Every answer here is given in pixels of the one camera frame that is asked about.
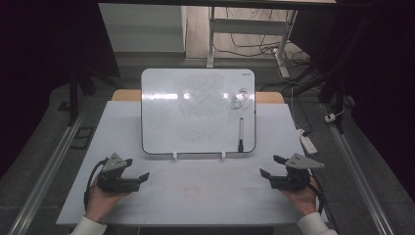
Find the small white adapter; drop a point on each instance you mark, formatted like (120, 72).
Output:
(330, 117)

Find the person's right hand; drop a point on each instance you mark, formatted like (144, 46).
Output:
(303, 199)

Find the white cabinet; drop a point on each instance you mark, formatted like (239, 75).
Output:
(143, 29)

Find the white desk frame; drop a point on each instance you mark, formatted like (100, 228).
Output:
(248, 26)

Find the black stand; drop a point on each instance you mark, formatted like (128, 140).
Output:
(337, 98)
(73, 98)

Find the white whiteboard holder clip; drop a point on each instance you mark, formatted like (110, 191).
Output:
(223, 155)
(175, 156)

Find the wooden table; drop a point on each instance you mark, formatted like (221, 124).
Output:
(125, 95)

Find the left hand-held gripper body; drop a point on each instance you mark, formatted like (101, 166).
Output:
(114, 178)

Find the black floor frame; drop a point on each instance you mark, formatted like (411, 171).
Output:
(85, 129)

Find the white whiteboard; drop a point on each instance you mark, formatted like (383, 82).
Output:
(195, 124)

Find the aluminium rail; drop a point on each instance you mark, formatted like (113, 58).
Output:
(45, 176)
(359, 176)

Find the white power strip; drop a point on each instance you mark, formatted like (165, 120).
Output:
(308, 143)

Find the black white marker pen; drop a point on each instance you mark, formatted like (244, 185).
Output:
(241, 133)

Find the person's left hand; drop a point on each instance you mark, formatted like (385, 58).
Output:
(99, 204)

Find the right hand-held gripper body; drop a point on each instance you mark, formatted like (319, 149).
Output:
(295, 174)

